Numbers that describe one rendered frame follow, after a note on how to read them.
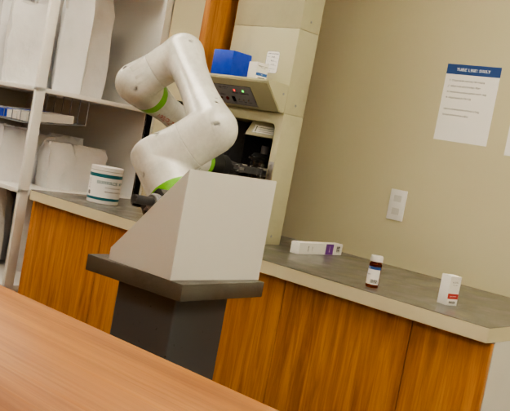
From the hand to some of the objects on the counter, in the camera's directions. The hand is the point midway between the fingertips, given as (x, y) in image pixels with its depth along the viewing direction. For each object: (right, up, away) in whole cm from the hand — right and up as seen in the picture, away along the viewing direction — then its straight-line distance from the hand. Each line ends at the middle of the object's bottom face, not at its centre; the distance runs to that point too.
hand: (255, 170), depth 316 cm
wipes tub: (-62, -12, +29) cm, 70 cm away
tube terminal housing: (-2, -25, +6) cm, 26 cm away
